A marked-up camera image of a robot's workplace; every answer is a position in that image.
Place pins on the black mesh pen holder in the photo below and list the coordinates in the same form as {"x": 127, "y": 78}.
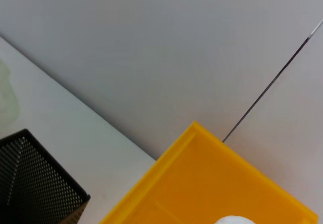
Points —
{"x": 38, "y": 181}

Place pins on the white paper ball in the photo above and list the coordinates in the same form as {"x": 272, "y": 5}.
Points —
{"x": 234, "y": 220}

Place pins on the yellow plastic bin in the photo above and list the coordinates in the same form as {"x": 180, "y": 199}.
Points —
{"x": 214, "y": 183}

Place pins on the pale green glass fruit plate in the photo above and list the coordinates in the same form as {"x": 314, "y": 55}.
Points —
{"x": 6, "y": 92}

